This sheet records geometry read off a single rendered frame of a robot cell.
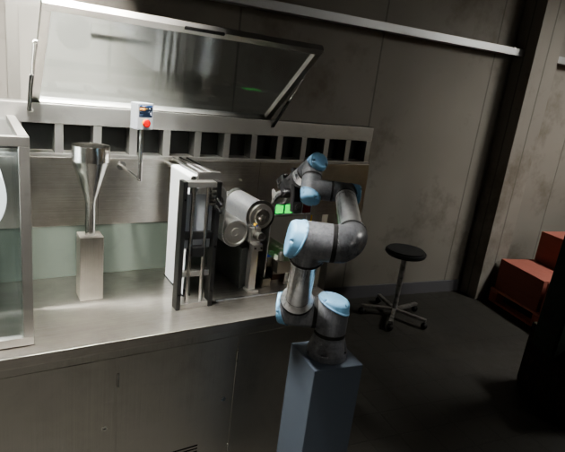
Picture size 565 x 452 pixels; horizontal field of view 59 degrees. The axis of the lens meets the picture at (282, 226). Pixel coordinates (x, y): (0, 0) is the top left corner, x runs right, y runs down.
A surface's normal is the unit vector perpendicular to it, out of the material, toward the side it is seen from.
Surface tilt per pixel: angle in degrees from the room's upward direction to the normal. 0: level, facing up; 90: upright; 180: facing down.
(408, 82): 90
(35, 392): 90
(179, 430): 90
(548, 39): 90
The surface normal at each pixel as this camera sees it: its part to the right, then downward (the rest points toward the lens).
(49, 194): 0.51, 0.29
